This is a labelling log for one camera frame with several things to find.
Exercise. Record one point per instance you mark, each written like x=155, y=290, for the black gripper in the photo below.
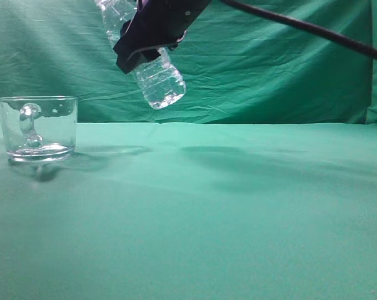
x=157, y=24

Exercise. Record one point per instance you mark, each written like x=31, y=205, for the clear plastic water bottle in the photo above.
x=159, y=81

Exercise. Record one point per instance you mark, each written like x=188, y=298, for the green backdrop cloth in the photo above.
x=238, y=69

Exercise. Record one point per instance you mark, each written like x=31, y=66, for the clear glass mug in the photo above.
x=39, y=129

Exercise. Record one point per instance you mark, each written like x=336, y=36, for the green table cloth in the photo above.
x=191, y=211

